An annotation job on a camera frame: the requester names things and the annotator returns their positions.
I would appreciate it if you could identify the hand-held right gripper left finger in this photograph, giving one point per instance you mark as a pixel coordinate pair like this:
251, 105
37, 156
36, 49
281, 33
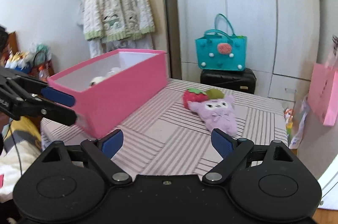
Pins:
113, 144

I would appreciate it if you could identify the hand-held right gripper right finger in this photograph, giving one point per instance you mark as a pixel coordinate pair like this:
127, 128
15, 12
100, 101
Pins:
221, 144

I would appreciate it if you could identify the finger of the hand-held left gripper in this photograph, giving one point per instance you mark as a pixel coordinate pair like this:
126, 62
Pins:
58, 114
58, 97

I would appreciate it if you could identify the purple plush toy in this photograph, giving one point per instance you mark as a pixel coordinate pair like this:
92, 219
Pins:
219, 118

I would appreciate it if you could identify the white cat plush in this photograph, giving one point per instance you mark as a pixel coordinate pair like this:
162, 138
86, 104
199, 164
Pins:
97, 80

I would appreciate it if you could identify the pink storage box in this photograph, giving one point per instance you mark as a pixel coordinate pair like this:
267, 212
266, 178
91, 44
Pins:
126, 92

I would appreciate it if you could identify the yellow patterned blanket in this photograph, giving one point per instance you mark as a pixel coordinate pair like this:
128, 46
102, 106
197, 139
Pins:
23, 134

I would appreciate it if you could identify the pile of colourful packets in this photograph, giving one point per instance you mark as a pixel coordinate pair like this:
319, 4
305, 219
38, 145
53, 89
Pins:
31, 62

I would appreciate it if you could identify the green plush ball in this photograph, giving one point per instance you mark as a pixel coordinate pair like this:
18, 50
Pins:
214, 94

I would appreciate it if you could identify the striped tablecloth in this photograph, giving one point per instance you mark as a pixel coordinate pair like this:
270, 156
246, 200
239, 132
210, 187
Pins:
163, 134

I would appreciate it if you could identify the red strawberry plush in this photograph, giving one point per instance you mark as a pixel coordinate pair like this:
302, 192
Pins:
191, 98

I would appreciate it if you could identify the wooden headboard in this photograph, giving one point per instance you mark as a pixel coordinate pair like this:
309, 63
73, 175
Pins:
13, 41

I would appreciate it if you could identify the white hanging garment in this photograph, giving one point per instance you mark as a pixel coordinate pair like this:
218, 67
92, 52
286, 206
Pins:
95, 48

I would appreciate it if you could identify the black suitcase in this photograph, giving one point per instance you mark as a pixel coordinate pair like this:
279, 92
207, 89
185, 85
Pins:
224, 81

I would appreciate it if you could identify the white plastic bag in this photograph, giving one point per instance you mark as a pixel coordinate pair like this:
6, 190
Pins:
298, 134

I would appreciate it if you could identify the teal felt tote bag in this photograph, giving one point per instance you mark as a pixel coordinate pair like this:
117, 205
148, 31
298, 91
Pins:
211, 55

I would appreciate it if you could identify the white green knit cardigan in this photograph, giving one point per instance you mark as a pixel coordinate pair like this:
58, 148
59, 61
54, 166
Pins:
116, 2

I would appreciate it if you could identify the pink paper gift bag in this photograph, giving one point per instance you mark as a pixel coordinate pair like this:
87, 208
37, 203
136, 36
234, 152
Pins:
323, 92

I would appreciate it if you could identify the white wardrobe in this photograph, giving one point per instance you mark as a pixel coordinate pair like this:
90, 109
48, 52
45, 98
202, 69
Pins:
250, 2

